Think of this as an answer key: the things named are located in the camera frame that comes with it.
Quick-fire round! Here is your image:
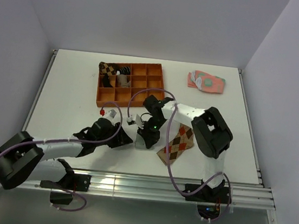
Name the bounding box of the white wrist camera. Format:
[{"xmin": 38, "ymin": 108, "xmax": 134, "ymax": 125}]
[
  {"xmin": 127, "ymin": 114, "xmax": 144, "ymax": 129},
  {"xmin": 100, "ymin": 109, "xmax": 116, "ymax": 125}
]

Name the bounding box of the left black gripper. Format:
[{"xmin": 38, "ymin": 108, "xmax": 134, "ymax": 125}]
[{"xmin": 95, "ymin": 119, "xmax": 134, "ymax": 150}]

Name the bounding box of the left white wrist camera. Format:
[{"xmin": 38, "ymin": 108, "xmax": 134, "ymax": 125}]
[{"xmin": 100, "ymin": 109, "xmax": 116, "ymax": 125}]

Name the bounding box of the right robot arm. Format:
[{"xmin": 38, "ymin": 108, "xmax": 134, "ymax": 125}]
[{"xmin": 136, "ymin": 95, "xmax": 233, "ymax": 201}]

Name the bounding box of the beige rolled sock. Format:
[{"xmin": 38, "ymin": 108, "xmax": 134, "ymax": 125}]
[{"xmin": 116, "ymin": 74, "xmax": 131, "ymax": 88}]

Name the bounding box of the grey ankle sock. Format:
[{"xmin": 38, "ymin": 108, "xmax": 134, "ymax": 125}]
[{"xmin": 134, "ymin": 134, "xmax": 146, "ymax": 150}]

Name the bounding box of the brown checkered rolled sock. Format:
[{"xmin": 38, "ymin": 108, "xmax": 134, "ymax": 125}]
[{"xmin": 99, "ymin": 62, "xmax": 119, "ymax": 75}]

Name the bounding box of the aluminium front rail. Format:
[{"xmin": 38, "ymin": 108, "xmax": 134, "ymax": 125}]
[{"xmin": 0, "ymin": 153, "xmax": 277, "ymax": 220}]

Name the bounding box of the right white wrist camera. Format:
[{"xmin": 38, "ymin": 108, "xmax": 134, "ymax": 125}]
[{"xmin": 127, "ymin": 114, "xmax": 144, "ymax": 129}]

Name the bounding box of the argyle beige orange sock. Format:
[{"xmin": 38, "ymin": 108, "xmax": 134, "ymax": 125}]
[{"xmin": 168, "ymin": 124, "xmax": 194, "ymax": 165}]

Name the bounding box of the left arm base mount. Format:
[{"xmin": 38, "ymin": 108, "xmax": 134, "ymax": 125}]
[{"xmin": 40, "ymin": 173, "xmax": 91, "ymax": 192}]

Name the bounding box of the black white striped sock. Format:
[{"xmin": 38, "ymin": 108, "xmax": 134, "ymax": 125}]
[{"xmin": 116, "ymin": 66, "xmax": 131, "ymax": 75}]

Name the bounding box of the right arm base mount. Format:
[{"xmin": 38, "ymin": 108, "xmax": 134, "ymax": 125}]
[{"xmin": 185, "ymin": 185, "xmax": 232, "ymax": 204}]

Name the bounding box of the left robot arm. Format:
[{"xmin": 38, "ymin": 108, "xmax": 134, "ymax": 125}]
[{"xmin": 0, "ymin": 118, "xmax": 133, "ymax": 190}]

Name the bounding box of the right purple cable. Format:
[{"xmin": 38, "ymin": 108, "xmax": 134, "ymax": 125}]
[{"xmin": 114, "ymin": 85, "xmax": 246, "ymax": 224}]

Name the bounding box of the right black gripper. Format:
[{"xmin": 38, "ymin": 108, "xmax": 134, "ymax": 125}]
[{"xmin": 136, "ymin": 115, "xmax": 167, "ymax": 150}]

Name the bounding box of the black sock in tray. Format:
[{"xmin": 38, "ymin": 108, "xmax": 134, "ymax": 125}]
[{"xmin": 101, "ymin": 73, "xmax": 113, "ymax": 88}]

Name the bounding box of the orange compartment tray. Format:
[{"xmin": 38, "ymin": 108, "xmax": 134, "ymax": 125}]
[{"xmin": 96, "ymin": 63, "xmax": 165, "ymax": 107}]

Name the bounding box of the pink green sock pair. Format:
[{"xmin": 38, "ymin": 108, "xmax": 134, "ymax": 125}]
[{"xmin": 187, "ymin": 70, "xmax": 226, "ymax": 94}]

